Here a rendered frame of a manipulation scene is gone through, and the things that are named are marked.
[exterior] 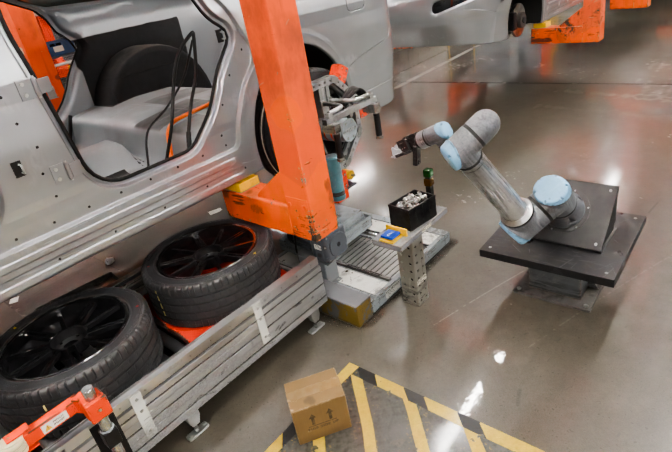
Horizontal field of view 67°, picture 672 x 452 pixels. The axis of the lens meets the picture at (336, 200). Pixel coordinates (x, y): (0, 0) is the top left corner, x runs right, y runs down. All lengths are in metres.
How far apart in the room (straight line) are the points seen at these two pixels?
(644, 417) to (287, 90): 1.83
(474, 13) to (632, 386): 3.55
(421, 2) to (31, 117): 3.74
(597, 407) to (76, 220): 2.17
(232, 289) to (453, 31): 3.47
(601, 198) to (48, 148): 2.38
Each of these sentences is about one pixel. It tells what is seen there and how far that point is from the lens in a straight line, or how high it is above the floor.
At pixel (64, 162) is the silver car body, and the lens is 2.24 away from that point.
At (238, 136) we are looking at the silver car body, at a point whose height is 0.97.
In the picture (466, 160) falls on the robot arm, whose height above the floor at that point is 0.91.
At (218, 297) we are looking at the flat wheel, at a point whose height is 0.42.
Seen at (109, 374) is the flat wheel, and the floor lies 0.44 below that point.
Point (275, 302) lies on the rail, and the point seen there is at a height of 0.32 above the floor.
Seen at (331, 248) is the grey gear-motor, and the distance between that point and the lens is 2.69.
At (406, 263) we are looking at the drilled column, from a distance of 2.60.
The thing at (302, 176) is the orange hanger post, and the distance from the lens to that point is 2.23.
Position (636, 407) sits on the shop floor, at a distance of 2.34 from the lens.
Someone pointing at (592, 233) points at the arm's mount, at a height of 0.37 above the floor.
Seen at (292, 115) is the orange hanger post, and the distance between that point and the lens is 2.14.
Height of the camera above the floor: 1.68
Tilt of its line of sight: 25 degrees down
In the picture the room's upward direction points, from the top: 11 degrees counter-clockwise
